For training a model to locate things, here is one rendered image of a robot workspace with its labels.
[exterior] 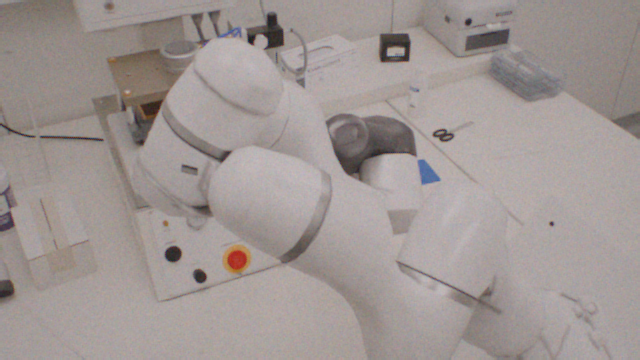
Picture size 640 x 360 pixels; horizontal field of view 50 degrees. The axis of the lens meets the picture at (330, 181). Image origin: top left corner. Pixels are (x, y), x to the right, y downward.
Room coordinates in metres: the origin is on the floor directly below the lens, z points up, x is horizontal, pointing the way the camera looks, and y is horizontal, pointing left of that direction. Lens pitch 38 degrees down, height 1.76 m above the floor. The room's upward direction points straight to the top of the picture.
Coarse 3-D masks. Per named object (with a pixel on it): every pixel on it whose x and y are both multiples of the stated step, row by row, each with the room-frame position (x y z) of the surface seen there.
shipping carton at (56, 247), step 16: (16, 208) 1.11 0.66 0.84; (32, 208) 1.11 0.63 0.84; (48, 208) 1.11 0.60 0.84; (64, 208) 1.11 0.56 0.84; (16, 224) 1.06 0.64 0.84; (32, 224) 1.06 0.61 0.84; (48, 224) 1.06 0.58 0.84; (64, 224) 1.06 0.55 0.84; (80, 224) 1.06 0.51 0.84; (32, 240) 1.01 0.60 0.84; (48, 240) 1.01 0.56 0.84; (64, 240) 1.01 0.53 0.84; (80, 240) 1.01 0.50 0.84; (32, 256) 0.97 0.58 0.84; (48, 256) 0.97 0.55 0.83; (64, 256) 0.98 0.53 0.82; (80, 256) 1.00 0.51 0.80; (32, 272) 0.95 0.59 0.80; (48, 272) 0.97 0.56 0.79; (64, 272) 0.98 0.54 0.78; (80, 272) 1.00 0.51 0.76
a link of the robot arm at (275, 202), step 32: (160, 128) 0.62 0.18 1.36; (160, 160) 0.59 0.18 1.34; (192, 160) 0.59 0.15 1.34; (256, 160) 0.56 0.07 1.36; (288, 160) 0.57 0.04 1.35; (160, 192) 0.58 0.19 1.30; (192, 192) 0.58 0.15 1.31; (224, 192) 0.53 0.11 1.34; (256, 192) 0.53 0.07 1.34; (288, 192) 0.53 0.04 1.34; (320, 192) 0.55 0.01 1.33; (224, 224) 0.53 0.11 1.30; (256, 224) 0.52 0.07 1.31; (288, 224) 0.52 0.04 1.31; (320, 224) 0.52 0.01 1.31; (288, 256) 0.52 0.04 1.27
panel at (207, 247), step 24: (168, 216) 1.01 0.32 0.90; (168, 240) 0.98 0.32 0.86; (192, 240) 1.00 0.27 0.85; (216, 240) 1.01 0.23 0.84; (240, 240) 1.03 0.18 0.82; (168, 264) 0.96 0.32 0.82; (192, 264) 0.98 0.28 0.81; (216, 264) 0.99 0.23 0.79; (264, 264) 1.02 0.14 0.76; (168, 288) 0.94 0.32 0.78; (192, 288) 0.95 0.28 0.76
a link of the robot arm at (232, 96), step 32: (192, 64) 0.65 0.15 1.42; (224, 64) 0.62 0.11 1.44; (256, 64) 0.63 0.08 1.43; (192, 96) 0.61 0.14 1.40; (224, 96) 0.60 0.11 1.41; (256, 96) 0.61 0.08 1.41; (288, 96) 0.75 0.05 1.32; (192, 128) 0.60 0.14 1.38; (224, 128) 0.60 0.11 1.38; (256, 128) 0.62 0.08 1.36; (224, 160) 0.60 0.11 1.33
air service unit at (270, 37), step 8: (272, 16) 1.46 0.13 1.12; (272, 24) 1.46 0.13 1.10; (248, 32) 1.44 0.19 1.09; (256, 32) 1.44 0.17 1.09; (264, 32) 1.44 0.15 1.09; (272, 32) 1.45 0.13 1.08; (280, 32) 1.46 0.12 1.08; (288, 32) 1.48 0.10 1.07; (248, 40) 1.43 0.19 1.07; (256, 40) 1.42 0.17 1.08; (264, 40) 1.43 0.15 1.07; (272, 40) 1.45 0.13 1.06; (280, 40) 1.46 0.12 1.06; (264, 48) 1.43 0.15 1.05; (272, 48) 1.46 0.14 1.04; (280, 48) 1.47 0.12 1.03; (272, 56) 1.45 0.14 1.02; (280, 56) 1.46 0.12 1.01; (280, 64) 1.46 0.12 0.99
